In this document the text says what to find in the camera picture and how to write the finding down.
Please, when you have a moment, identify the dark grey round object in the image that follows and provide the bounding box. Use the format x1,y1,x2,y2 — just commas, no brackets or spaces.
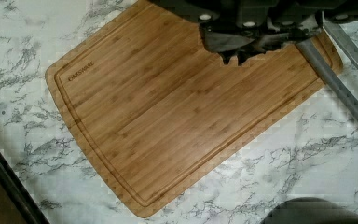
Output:
260,197,358,224

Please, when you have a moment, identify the silver oven door handle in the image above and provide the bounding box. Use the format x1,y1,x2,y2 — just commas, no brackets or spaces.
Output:
296,39,358,122

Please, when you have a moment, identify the bamboo cutting board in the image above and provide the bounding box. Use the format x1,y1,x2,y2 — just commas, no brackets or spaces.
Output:
44,0,344,218

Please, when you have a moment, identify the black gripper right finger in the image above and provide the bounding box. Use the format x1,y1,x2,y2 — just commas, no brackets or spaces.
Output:
236,18,322,66

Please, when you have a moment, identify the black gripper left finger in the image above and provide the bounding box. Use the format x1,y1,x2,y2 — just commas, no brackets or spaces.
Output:
199,22,255,65

